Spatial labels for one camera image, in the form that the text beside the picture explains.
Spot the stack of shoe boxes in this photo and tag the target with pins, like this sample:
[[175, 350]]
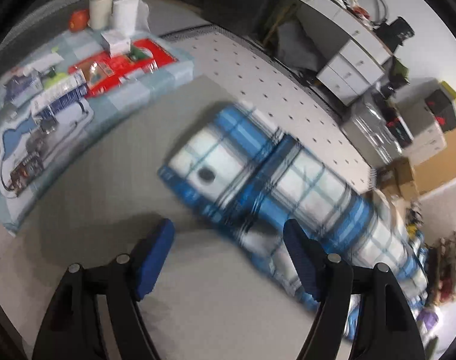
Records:
[[442, 104]]

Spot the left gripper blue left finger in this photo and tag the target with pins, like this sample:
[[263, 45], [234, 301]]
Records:
[[149, 257]]

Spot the blue white plaid shirt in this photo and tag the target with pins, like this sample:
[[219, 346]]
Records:
[[247, 177]]

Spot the cardboard box on floor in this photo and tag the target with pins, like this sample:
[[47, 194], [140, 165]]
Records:
[[397, 179]]

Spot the wooden shoe rack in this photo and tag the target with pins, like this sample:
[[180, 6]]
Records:
[[441, 271]]

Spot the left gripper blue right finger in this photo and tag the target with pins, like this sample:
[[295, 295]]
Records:
[[307, 256]]

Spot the silver aluminium suitcase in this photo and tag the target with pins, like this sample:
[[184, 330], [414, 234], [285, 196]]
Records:
[[366, 129]]

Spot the white drawer desk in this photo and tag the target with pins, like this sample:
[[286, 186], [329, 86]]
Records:
[[355, 56]]

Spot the wooden door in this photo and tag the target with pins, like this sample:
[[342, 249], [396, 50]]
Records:
[[438, 170]]

